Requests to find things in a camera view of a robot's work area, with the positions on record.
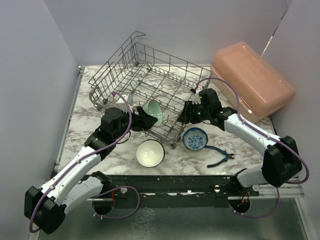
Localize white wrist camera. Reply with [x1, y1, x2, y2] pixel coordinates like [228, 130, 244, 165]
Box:
[116, 92, 133, 110]
[191, 85, 203, 105]

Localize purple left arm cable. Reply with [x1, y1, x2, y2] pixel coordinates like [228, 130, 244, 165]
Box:
[28, 91, 141, 234]

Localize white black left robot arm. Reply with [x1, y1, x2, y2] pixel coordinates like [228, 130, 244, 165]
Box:
[24, 106, 158, 234]

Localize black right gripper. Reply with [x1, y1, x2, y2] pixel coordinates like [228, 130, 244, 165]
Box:
[178, 101, 211, 125]

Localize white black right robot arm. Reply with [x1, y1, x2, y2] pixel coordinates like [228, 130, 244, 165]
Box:
[177, 88, 303, 196]

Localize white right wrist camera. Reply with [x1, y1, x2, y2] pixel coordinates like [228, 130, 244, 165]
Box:
[191, 85, 203, 105]

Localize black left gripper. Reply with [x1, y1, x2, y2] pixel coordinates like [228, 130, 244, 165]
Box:
[113, 105, 158, 140]

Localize aluminium extrusion frame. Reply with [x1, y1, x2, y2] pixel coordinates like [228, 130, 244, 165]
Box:
[258, 183, 305, 199]

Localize white bowl with dark rim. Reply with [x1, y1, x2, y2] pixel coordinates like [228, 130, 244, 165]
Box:
[136, 139, 165, 168]

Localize pink translucent plastic storage box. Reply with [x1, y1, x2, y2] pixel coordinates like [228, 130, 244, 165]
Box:
[210, 41, 295, 124]

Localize mint green ceramic bowl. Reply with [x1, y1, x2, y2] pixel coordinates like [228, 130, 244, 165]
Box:
[143, 99, 163, 127]

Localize blue handled pliers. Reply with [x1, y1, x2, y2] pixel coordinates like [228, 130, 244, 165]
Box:
[203, 145, 236, 168]

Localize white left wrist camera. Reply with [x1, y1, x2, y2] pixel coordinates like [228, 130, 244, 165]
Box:
[116, 92, 133, 110]

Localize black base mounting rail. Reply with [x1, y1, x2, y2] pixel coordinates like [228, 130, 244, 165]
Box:
[92, 171, 259, 209]

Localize grey wire dish rack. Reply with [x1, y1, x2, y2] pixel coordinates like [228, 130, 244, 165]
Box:
[89, 31, 212, 149]

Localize blue floral orange bowl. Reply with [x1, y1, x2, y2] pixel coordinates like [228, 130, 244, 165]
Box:
[182, 127, 208, 151]

